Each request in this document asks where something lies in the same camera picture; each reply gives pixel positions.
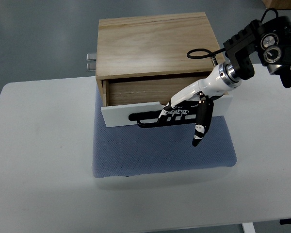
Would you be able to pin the clear plastic clips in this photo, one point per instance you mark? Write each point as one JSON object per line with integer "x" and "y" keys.
{"x": 91, "y": 59}

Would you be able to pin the cardboard box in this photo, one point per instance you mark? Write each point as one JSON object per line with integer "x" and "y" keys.
{"x": 278, "y": 4}

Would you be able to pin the wooden drawer cabinet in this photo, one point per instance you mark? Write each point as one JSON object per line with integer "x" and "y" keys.
{"x": 144, "y": 59}

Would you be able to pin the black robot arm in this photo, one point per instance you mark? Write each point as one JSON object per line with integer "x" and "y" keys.
{"x": 272, "y": 42}

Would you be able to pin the white table leg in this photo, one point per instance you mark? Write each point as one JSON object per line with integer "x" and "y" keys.
{"x": 248, "y": 227}

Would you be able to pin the white drawer black handle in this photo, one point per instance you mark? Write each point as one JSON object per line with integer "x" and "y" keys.
{"x": 126, "y": 114}

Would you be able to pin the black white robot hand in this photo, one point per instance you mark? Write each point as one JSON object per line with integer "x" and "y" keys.
{"x": 198, "y": 99}

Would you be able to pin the black bracket under table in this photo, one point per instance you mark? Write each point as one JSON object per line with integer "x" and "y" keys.
{"x": 285, "y": 221}

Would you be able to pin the blue grey foam mat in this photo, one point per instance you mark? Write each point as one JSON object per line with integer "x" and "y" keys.
{"x": 130, "y": 150}

